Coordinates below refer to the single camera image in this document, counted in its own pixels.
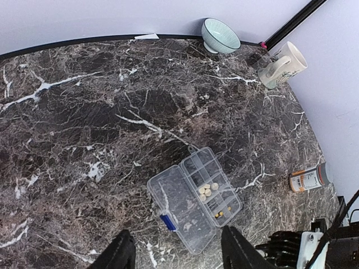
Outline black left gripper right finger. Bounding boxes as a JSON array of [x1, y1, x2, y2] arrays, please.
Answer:
[[221, 225, 276, 269]]

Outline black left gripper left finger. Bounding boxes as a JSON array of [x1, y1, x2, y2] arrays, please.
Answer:
[[88, 229, 136, 269]]

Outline clear plastic pill organizer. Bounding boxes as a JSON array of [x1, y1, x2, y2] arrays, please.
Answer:
[[147, 146, 242, 255]]

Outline orange pill bottle grey cap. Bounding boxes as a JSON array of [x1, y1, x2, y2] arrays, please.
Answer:
[[288, 162, 333, 193]]

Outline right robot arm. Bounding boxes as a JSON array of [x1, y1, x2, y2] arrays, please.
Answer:
[[255, 193, 358, 268]]

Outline small yellow pills in organizer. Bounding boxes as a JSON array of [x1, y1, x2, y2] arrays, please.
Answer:
[[214, 206, 232, 219]]

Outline cream ceramic mug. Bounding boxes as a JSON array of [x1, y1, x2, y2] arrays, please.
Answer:
[[257, 41, 308, 89]]

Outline small teal patterned bowl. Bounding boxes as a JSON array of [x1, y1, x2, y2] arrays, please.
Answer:
[[201, 18, 241, 54]]

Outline black right frame post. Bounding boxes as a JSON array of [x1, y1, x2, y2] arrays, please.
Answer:
[[260, 0, 327, 50]]

